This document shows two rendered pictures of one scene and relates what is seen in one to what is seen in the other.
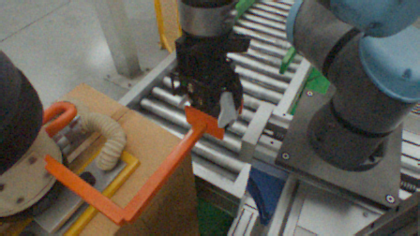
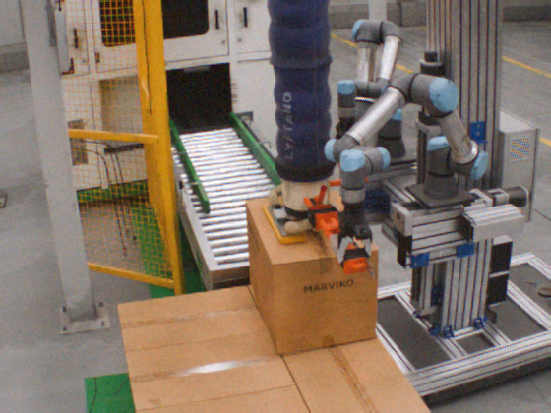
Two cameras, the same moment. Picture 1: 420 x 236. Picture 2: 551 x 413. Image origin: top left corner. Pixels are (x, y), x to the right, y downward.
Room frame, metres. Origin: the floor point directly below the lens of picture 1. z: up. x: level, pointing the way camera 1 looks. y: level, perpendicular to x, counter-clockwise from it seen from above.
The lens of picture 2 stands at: (-1.67, 2.35, 2.21)
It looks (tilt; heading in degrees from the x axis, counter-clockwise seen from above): 24 degrees down; 317
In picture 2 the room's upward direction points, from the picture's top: 3 degrees counter-clockwise
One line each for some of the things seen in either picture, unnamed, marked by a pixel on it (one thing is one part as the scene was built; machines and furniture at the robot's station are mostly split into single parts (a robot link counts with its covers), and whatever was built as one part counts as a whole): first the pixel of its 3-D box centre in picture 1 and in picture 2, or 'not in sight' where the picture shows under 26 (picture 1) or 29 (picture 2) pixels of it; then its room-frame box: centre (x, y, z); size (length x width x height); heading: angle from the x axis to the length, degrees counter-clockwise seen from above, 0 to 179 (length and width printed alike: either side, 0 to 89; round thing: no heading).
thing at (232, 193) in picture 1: (162, 155); (285, 264); (0.54, 0.20, 0.58); 0.70 x 0.03 x 0.06; 60
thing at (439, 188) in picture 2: not in sight; (440, 180); (-0.14, -0.04, 1.09); 0.15 x 0.15 x 0.10
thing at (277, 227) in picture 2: not in sight; (282, 218); (0.28, 0.45, 0.97); 0.34 x 0.10 x 0.05; 148
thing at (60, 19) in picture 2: not in sight; (63, 38); (1.64, 0.62, 1.62); 0.20 x 0.05 x 0.30; 150
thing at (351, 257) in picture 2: not in sight; (351, 260); (-0.28, 0.70, 1.07); 0.08 x 0.07 x 0.05; 148
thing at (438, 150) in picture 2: not in sight; (443, 153); (-0.14, -0.04, 1.20); 0.13 x 0.12 x 0.14; 0
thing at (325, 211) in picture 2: not in sight; (323, 216); (0.02, 0.51, 1.07); 0.10 x 0.08 x 0.06; 58
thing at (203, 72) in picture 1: (204, 63); (347, 130); (0.32, 0.01, 1.22); 0.09 x 0.08 x 0.12; 148
